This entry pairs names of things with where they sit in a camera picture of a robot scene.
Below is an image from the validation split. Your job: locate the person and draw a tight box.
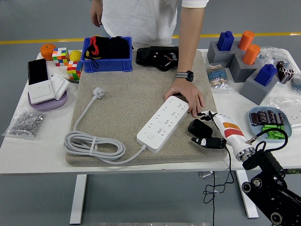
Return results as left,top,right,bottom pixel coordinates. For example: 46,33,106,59
101,0,209,48

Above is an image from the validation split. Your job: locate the black fabric bundle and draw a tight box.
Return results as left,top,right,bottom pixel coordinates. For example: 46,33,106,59
108,36,131,59

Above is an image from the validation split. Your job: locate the person's right hand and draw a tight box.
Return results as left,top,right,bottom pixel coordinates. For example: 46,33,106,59
90,6,103,28

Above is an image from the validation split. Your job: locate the white table leg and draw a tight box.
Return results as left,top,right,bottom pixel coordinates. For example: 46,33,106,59
69,174,88,225
236,169,259,219

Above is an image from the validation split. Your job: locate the black smartphone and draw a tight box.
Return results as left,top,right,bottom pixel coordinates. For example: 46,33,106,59
27,58,49,86

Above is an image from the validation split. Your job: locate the bag of metal nuts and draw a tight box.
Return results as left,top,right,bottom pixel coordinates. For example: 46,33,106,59
1,107,49,141

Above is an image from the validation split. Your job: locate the blue square peg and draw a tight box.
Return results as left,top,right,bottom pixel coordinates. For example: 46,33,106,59
216,31,235,52
253,64,278,87

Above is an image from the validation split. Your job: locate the black electronic device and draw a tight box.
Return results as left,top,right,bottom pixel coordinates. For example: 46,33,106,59
135,46,180,72

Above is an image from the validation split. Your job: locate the white power strip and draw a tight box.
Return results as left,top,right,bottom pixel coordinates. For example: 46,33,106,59
136,95,190,153

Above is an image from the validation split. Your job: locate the black wristwatch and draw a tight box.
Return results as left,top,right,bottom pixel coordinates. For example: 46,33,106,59
175,70,195,82

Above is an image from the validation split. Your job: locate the black plug adapter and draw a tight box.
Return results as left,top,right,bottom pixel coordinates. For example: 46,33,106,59
187,118,214,137

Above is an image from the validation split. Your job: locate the grey power strip cord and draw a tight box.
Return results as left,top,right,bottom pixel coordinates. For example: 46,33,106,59
63,86,148,165

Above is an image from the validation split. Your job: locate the light blue plate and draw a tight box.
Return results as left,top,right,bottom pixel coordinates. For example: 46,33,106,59
248,106,293,144

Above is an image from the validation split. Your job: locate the grey peg holder block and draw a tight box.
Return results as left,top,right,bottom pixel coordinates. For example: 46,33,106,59
206,40,243,64
229,53,262,83
239,74,279,106

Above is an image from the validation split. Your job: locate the purple tray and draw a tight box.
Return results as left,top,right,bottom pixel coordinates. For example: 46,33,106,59
27,90,68,112

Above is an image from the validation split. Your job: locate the black red strap bundle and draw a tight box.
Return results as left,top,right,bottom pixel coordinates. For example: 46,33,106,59
83,35,111,69

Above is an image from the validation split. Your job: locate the yellow lemon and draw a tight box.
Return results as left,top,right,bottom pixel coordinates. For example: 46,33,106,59
69,50,83,62

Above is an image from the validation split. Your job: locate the orange cylinder peg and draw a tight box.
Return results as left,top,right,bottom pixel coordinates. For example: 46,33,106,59
242,44,261,65
238,30,255,51

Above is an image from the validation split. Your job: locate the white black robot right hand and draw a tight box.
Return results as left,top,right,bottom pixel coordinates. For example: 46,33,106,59
191,110,249,156

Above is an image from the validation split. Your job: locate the person's left hand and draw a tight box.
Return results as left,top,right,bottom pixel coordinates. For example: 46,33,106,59
164,78,205,118

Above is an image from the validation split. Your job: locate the clear bag of blue parts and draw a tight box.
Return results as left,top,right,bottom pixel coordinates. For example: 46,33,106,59
291,72,301,95
257,46,290,69

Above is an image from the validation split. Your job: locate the blue plastic bin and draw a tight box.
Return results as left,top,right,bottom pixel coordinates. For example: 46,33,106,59
80,36,134,73

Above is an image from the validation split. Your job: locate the clear bag with white part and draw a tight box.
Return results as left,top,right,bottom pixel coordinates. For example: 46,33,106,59
269,96,301,125

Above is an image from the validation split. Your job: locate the orange fruit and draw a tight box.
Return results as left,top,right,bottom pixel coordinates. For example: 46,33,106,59
40,43,57,61

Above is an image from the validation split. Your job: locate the colourful puzzle cube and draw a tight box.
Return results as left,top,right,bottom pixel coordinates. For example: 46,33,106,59
66,60,83,81
52,47,70,67

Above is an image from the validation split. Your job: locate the grey-brown mat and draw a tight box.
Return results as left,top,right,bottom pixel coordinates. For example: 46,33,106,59
65,49,228,167

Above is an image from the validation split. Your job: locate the black capacitor bundle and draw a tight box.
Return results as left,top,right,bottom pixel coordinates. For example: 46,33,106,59
276,60,296,85

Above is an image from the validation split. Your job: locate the green plastic pieces pile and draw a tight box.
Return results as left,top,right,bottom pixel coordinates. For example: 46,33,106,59
261,124,287,140

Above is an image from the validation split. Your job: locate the bag of resistors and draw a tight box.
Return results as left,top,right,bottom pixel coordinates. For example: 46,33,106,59
206,61,232,90

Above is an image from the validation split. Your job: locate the white wall switch panel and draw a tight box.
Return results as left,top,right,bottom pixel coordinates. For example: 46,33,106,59
28,80,55,105
50,72,70,101

